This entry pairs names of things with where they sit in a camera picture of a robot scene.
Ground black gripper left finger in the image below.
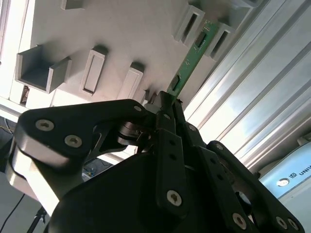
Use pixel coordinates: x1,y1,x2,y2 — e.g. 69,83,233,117
14,91,190,220

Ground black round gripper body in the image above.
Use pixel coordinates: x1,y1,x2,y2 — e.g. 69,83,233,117
46,150,229,233

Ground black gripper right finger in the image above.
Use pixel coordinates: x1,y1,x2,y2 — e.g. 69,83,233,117
175,100,306,233

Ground green RAM stick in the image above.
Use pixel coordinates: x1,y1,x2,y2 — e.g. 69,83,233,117
166,19,221,97

